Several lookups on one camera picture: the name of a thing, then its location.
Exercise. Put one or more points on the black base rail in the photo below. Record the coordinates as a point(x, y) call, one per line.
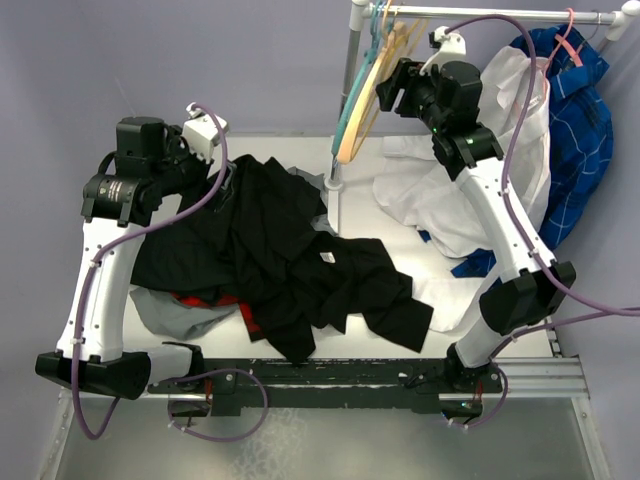
point(418, 385)

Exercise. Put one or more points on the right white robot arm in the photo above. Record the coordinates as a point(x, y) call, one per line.
point(533, 282)

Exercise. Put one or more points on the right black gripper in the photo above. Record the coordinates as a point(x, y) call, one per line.
point(407, 72)

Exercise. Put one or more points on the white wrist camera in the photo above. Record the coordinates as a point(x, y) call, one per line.
point(447, 46)
point(200, 133)

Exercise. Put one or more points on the red black plaid shirt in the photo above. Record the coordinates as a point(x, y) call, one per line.
point(253, 329)

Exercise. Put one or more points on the grey shirt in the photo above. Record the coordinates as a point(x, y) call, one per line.
point(185, 315)

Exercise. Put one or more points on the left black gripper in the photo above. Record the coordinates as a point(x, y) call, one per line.
point(177, 146)

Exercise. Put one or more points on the yellow plastic hanger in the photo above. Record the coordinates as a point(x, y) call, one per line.
point(400, 42)

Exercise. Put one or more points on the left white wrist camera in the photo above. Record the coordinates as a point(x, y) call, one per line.
point(200, 133)

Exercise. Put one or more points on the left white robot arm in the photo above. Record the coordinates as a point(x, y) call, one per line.
point(152, 160)

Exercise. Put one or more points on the teal plastic hanger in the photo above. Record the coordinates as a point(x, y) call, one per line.
point(354, 80)

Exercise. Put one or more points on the beige wooden hanger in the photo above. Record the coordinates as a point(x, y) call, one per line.
point(389, 38)

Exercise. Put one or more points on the metal clothes rack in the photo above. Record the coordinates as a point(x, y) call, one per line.
point(617, 21)

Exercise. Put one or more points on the pink hanger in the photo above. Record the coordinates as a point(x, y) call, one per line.
point(553, 88)

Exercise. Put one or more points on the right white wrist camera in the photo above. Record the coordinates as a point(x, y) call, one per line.
point(447, 46)

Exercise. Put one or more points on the blue plaid shirt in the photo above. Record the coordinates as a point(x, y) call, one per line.
point(580, 153)

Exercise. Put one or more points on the white shirt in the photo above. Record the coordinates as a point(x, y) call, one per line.
point(415, 190)

